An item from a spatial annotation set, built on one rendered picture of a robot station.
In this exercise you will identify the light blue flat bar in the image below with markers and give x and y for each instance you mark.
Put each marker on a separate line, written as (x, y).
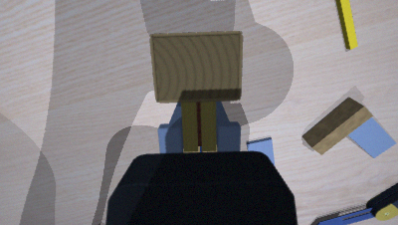
(264, 145)

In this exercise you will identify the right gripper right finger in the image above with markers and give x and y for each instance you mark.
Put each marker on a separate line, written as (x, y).
(228, 133)

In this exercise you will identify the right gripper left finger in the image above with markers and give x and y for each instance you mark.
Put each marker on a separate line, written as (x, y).
(170, 135)

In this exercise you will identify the yellow pencil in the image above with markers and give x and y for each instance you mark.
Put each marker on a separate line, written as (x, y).
(346, 21)

